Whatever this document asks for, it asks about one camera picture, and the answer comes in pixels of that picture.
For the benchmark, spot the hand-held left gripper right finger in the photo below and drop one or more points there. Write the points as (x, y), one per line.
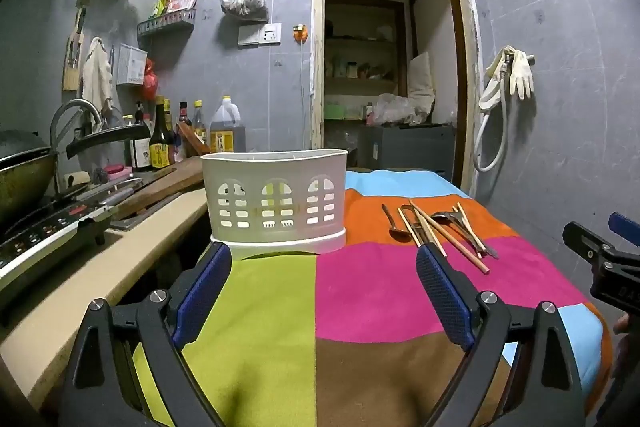
(445, 299)

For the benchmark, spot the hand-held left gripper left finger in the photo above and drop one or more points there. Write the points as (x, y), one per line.
(200, 299)

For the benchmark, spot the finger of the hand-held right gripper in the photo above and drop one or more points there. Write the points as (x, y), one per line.
(625, 227)
(585, 239)

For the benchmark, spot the wooden chopstick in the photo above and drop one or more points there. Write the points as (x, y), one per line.
(417, 227)
(450, 239)
(407, 223)
(431, 229)
(472, 228)
(467, 233)

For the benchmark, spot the small metal spoon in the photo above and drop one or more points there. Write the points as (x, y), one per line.
(400, 234)

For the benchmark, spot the large metal spoon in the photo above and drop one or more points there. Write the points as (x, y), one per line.
(442, 218)

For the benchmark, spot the white plastic utensil basket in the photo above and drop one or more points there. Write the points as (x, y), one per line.
(270, 172)

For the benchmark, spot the person's right hand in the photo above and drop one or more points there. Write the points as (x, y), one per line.
(622, 324)

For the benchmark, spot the colourful patchwork blanket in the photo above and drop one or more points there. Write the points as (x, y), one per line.
(360, 287)

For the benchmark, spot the wooden cutting board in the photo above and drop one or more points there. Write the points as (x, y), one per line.
(170, 179)

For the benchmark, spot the kitchen knife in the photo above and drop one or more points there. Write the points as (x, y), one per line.
(115, 188)

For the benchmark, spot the pink dish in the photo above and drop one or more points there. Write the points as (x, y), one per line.
(116, 169)

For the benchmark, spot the grey cabinet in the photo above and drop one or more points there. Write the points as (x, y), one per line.
(405, 147)

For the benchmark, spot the dark bottle yellow label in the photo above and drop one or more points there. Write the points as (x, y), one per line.
(160, 147)

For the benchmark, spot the dark bottle white label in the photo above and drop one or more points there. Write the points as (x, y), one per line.
(140, 147)

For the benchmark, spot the black induction cooktop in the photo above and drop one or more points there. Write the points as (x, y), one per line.
(40, 232)

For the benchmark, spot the white rubber gloves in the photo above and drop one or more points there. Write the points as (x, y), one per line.
(522, 77)

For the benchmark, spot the large oil jug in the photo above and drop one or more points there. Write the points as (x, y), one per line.
(227, 127)

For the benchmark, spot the yellow cap clear bottle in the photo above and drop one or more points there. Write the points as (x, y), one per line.
(199, 122)

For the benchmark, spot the small dark sauce bottle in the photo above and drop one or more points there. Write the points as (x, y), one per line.
(184, 114)
(170, 117)

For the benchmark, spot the clear plastic bag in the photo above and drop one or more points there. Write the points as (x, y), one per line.
(392, 107)

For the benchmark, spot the dark wok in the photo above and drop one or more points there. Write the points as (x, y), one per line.
(25, 177)

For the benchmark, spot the green box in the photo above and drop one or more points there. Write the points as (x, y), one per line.
(334, 112)

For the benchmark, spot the red plastic bag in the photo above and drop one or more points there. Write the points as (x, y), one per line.
(151, 82)

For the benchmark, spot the white pillow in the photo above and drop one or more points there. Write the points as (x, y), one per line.
(420, 77)

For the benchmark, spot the metal faucet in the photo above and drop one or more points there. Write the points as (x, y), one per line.
(75, 105)

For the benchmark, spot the hanging beige towel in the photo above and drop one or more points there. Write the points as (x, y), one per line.
(97, 72)

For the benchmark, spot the hanging wooden board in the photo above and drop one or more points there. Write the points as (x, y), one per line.
(72, 72)

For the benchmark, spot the wooden shelf unit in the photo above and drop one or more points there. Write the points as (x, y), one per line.
(360, 41)

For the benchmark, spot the yellow snack packet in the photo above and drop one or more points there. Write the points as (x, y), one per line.
(160, 4)

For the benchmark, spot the red snack packet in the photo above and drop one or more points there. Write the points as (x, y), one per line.
(181, 2)

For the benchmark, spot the white wall box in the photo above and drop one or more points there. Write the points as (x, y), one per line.
(131, 64)

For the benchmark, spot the wooden door frame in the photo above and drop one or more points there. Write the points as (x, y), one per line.
(316, 57)

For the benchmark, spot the wall socket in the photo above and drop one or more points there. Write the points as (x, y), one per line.
(260, 34)

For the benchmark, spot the grey wall shelf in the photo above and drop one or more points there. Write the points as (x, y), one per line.
(165, 26)

